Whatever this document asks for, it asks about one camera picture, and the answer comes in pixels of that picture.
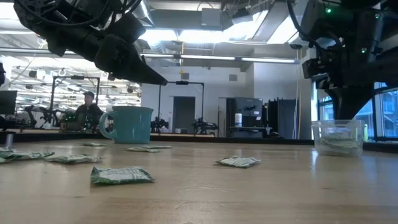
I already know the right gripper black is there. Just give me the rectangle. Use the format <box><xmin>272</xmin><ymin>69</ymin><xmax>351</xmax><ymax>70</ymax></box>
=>
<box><xmin>315</xmin><ymin>46</ymin><xmax>398</xmax><ymax>121</ymax></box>

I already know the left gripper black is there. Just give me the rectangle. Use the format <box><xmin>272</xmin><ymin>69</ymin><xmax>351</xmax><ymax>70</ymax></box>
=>
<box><xmin>46</xmin><ymin>27</ymin><xmax>168</xmax><ymax>86</ymax></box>

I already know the black window frame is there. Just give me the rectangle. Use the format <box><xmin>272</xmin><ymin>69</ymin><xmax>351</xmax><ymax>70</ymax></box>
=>
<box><xmin>317</xmin><ymin>82</ymin><xmax>398</xmax><ymax>142</ymax></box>

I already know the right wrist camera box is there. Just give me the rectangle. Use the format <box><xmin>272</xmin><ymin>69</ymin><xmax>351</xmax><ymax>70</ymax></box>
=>
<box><xmin>302</xmin><ymin>57</ymin><xmax>329</xmax><ymax>79</ymax></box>

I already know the person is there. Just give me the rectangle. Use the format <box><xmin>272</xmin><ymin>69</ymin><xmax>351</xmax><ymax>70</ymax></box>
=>
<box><xmin>74</xmin><ymin>91</ymin><xmax>105</xmax><ymax>130</ymax></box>

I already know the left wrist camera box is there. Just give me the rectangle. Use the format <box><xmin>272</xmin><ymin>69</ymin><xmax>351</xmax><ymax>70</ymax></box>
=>
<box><xmin>104</xmin><ymin>12</ymin><xmax>146</xmax><ymax>43</ymax></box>

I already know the grey ceiling box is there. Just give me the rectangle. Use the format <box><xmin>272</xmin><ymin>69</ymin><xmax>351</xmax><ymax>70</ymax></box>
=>
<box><xmin>201</xmin><ymin>7</ymin><xmax>222</xmax><ymax>27</ymax></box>

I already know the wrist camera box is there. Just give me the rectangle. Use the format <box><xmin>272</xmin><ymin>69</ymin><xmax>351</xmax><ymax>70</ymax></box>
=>
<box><xmin>104</xmin><ymin>12</ymin><xmax>146</xmax><ymax>43</ymax></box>
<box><xmin>302</xmin><ymin>57</ymin><xmax>329</xmax><ymax>79</ymax></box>

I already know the blue ceramic mug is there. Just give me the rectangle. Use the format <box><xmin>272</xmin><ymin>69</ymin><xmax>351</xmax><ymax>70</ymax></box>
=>
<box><xmin>98</xmin><ymin>105</ymin><xmax>154</xmax><ymax>144</ymax></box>

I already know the black rig frame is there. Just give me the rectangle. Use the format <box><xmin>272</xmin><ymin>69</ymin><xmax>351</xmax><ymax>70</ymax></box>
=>
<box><xmin>49</xmin><ymin>75</ymin><xmax>101</xmax><ymax>128</ymax></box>
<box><xmin>157</xmin><ymin>80</ymin><xmax>205</xmax><ymax>134</ymax></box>

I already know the black computer monitor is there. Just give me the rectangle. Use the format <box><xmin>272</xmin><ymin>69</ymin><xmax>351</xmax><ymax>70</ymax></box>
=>
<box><xmin>0</xmin><ymin>90</ymin><xmax>18</xmax><ymax>115</ymax></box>

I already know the black aluminium table frame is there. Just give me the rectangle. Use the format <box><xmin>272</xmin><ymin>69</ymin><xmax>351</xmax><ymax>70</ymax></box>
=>
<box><xmin>0</xmin><ymin>129</ymin><xmax>398</xmax><ymax>153</ymax></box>

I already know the clear plastic container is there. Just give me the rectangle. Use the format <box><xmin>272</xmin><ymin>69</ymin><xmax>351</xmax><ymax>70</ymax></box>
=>
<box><xmin>311</xmin><ymin>119</ymin><xmax>366</xmax><ymax>158</ymax></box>

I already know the grey door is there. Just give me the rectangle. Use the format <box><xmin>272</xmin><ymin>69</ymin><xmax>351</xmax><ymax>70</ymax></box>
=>
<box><xmin>172</xmin><ymin>96</ymin><xmax>196</xmax><ymax>134</ymax></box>

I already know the black panel cabinet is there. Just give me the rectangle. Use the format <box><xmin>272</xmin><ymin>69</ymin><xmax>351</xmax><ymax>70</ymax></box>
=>
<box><xmin>267</xmin><ymin>98</ymin><xmax>298</xmax><ymax>139</ymax></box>

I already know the ceiling light strip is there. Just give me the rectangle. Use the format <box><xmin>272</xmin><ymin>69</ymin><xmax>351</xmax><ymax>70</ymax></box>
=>
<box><xmin>139</xmin><ymin>53</ymin><xmax>296</xmax><ymax>64</ymax></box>

